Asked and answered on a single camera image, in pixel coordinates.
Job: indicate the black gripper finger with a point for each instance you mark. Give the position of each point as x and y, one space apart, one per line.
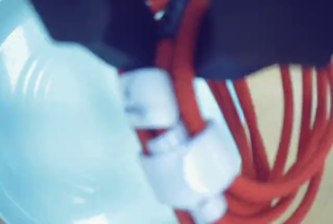
260 26
86 10

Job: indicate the light green round bowl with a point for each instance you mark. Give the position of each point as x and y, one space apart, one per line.
52 130

